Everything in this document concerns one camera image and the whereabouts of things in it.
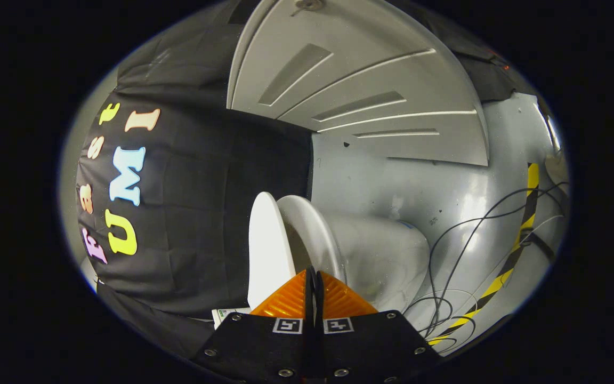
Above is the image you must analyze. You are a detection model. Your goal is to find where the yellow black hazard tape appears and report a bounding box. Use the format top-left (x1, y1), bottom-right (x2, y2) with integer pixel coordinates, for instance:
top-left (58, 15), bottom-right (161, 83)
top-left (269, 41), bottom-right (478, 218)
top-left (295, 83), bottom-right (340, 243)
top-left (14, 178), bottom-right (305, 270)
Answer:
top-left (427, 163), bottom-right (540, 346)

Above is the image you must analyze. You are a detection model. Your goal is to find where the black backdrop cloth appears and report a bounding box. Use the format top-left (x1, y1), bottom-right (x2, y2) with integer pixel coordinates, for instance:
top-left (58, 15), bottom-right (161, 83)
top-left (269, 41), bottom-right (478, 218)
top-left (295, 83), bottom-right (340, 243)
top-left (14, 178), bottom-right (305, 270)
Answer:
top-left (75, 0), bottom-right (531, 358)

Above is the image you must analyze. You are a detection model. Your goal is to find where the white toilet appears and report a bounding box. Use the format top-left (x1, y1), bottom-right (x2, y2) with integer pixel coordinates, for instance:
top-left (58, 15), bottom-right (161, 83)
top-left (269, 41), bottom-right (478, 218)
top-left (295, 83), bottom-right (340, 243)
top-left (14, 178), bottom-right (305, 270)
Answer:
top-left (212, 195), bottom-right (430, 327)

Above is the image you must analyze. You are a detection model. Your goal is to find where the white cabinet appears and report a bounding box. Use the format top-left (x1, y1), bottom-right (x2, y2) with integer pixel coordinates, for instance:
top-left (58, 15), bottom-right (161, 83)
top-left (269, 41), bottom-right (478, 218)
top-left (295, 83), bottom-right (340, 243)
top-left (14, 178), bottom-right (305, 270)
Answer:
top-left (226, 0), bottom-right (490, 167)

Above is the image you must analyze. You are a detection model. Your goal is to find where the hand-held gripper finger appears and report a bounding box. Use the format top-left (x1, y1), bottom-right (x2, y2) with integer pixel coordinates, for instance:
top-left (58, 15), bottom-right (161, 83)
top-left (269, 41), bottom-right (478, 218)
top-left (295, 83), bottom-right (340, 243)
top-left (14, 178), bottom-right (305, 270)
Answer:
top-left (192, 266), bottom-right (316, 384)
top-left (316, 269), bottom-right (441, 384)

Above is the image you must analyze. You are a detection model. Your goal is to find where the black floor cable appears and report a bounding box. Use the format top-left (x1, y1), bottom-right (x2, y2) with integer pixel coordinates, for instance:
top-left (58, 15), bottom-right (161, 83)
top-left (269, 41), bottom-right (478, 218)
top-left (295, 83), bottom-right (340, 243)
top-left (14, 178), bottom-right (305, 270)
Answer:
top-left (424, 181), bottom-right (569, 339)

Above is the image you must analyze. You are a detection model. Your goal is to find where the white floor cable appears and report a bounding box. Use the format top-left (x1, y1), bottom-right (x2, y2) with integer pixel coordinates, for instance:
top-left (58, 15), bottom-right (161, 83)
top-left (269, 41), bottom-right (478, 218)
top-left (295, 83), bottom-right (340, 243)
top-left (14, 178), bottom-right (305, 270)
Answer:
top-left (403, 213), bottom-right (566, 353)

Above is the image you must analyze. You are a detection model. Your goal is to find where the white toilet lid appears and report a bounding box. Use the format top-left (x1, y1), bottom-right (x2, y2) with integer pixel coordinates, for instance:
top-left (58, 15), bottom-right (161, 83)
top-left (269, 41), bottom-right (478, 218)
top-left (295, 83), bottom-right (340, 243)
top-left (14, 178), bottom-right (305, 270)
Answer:
top-left (247, 192), bottom-right (297, 310)

